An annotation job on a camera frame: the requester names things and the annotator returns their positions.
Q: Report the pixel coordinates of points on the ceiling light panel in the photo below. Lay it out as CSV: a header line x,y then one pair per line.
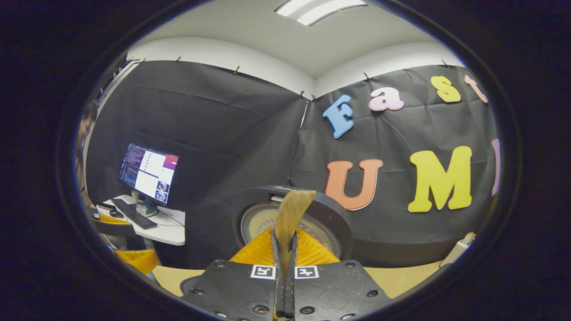
x,y
321,11

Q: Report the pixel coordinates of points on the black backdrop cloth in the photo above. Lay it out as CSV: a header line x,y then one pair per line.
x,y
223,133

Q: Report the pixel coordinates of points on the white side table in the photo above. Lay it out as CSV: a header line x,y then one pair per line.
x,y
169,232

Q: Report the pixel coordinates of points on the black keyboard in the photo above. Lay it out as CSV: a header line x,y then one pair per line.
x,y
134,214

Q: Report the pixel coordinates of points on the white toaster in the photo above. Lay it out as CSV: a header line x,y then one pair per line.
x,y
459,252

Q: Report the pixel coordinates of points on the wooden spoon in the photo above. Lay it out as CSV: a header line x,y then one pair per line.
x,y
292,209

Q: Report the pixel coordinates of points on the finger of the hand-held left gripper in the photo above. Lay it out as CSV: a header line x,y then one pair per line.
x,y
111,227
138,261

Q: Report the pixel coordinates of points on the computer monitor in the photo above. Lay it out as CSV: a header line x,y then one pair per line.
x,y
149,174

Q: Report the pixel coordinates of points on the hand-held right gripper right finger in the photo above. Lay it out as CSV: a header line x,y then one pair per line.
x,y
291,294

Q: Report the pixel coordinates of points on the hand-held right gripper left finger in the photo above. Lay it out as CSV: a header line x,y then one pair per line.
x,y
279,294

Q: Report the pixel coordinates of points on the black rice cooker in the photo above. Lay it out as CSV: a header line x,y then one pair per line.
x,y
332,216

